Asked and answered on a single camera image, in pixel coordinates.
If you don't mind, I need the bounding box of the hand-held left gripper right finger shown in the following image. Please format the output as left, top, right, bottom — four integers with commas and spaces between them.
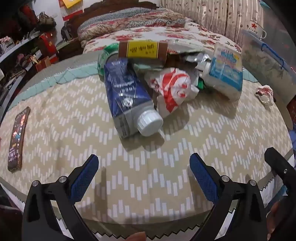
189, 153, 269, 241

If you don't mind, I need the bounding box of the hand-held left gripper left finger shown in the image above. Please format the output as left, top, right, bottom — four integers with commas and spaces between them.
22, 153, 100, 241

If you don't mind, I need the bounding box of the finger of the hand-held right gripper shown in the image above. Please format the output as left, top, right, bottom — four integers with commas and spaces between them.
264, 147, 296, 186

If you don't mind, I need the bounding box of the red white plastic bag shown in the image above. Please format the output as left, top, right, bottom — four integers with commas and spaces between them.
144, 68, 199, 118

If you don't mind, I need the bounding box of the blue milk carton white cap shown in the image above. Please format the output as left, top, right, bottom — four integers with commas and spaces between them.
104, 58, 164, 139

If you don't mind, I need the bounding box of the white blue tissue packet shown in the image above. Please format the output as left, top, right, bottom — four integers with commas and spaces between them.
201, 43, 243, 101

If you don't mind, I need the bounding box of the silver foil wrapper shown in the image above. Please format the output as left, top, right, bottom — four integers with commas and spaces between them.
183, 52, 212, 70

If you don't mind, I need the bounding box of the crushed green can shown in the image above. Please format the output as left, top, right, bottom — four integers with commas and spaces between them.
98, 43, 119, 72

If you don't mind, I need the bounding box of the brown box yellow label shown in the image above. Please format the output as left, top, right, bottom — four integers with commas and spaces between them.
118, 40, 168, 63

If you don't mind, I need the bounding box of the beige zigzag blanket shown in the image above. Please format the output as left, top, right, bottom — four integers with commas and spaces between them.
0, 50, 295, 233

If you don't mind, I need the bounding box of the crumpled red white wrapper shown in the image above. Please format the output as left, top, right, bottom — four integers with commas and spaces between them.
255, 85, 274, 106

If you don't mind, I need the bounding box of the dark snack bar wrapper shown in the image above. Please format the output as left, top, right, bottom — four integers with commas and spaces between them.
8, 107, 31, 172

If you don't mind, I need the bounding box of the clear storage box blue lid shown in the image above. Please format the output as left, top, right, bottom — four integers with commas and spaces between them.
242, 29, 296, 105

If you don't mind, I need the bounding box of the brown paper bag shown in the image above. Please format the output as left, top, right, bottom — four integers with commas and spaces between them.
35, 57, 50, 72

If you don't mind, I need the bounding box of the white enamel mug red star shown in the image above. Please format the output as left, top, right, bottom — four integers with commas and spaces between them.
248, 20, 267, 39

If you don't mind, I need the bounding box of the red gift bag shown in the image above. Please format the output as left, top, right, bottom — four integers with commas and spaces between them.
38, 32, 57, 61

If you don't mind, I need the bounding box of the white floral bedsheet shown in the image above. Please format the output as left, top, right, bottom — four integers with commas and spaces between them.
83, 23, 243, 55

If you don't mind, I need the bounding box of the beige leaf print curtain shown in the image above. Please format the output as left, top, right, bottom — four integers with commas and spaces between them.
159, 0, 264, 43

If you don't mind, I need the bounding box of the brown handbag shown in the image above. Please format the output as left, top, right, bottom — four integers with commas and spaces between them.
37, 13, 57, 30

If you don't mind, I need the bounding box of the folded floral quilt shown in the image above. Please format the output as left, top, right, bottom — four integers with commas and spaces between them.
77, 8, 186, 48

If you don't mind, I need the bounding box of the carved dark wooden headboard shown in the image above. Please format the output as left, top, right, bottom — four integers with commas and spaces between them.
57, 1, 160, 61

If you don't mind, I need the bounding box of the red wall calendar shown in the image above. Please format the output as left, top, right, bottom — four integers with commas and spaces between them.
59, 0, 84, 21

